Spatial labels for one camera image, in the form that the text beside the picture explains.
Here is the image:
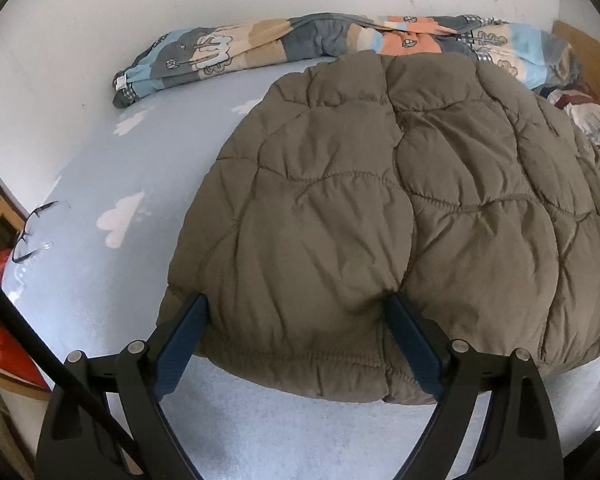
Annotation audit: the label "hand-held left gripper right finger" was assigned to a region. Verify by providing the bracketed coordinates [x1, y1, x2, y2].
[382, 292, 565, 480]

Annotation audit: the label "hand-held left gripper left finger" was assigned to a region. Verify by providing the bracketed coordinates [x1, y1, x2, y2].
[35, 292, 211, 480]

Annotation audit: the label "olive puffer jacket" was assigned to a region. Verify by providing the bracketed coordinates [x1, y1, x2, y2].
[159, 51, 600, 406]

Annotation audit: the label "black rod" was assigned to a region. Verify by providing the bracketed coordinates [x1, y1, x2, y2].
[0, 262, 146, 478]

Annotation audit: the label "black eyeglasses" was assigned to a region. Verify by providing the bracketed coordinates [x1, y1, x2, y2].
[11, 201, 61, 265]

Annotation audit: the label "wooden cabinet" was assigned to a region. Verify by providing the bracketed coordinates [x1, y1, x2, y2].
[0, 180, 31, 281]

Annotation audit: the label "striped pillow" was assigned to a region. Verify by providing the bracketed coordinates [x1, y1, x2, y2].
[550, 87, 600, 147]

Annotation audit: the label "patterned patchwork quilt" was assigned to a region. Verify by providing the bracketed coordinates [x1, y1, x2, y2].
[112, 12, 586, 110]

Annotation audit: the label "wooden headboard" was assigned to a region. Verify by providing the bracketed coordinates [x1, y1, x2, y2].
[552, 20, 600, 111]

